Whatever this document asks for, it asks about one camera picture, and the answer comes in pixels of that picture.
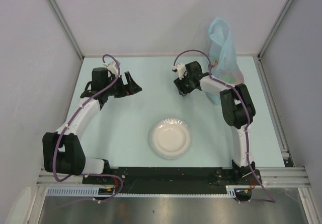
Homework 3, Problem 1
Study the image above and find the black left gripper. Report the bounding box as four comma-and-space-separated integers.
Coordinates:
104, 72, 141, 98

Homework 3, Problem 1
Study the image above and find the light blue plastic bag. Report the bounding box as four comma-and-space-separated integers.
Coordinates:
205, 16, 245, 105

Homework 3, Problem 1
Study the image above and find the white paper plate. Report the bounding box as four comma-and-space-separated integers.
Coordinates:
148, 118, 193, 160

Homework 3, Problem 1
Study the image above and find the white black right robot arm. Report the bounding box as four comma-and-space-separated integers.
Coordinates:
172, 61, 256, 184

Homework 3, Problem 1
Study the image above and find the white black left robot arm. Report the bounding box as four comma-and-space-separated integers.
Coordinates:
42, 66, 142, 184

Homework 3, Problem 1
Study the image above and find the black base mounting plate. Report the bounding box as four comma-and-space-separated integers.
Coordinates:
83, 166, 262, 195

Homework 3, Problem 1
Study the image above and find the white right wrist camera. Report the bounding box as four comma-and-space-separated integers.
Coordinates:
172, 63, 187, 80

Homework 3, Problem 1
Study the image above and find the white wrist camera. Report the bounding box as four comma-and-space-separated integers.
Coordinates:
172, 63, 187, 80
103, 61, 120, 77

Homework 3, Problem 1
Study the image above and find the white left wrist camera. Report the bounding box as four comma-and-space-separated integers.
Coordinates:
103, 61, 120, 77

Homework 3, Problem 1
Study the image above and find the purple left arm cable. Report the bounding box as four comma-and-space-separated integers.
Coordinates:
53, 54, 124, 204

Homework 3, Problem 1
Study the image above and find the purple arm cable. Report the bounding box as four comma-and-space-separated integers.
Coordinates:
172, 49, 276, 204
53, 54, 124, 204

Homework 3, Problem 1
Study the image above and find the aluminium frame rail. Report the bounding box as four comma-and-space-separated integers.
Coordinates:
254, 55, 321, 223

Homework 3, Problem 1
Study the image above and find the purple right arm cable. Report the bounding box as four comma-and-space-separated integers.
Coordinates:
172, 49, 276, 204

